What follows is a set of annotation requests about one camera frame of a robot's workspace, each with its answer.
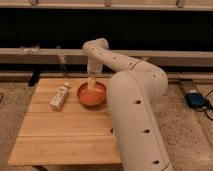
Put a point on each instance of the yellow gripper fingers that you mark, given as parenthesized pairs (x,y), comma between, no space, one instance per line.
(91,82)

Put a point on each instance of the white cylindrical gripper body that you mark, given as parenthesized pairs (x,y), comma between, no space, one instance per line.
(94,67)

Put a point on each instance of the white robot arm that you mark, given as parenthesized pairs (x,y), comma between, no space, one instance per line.
(129,94)

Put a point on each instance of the orange bowl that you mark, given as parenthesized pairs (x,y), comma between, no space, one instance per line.
(93,97)

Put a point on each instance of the white carton bottle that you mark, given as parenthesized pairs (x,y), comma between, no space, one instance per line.
(59,98)

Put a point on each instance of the wooden table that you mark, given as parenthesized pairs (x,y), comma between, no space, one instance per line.
(73,135)

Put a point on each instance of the blue device on floor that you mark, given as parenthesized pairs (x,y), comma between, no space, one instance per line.
(195,100)

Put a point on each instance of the metal rail frame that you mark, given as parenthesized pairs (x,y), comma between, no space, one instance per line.
(76,56)

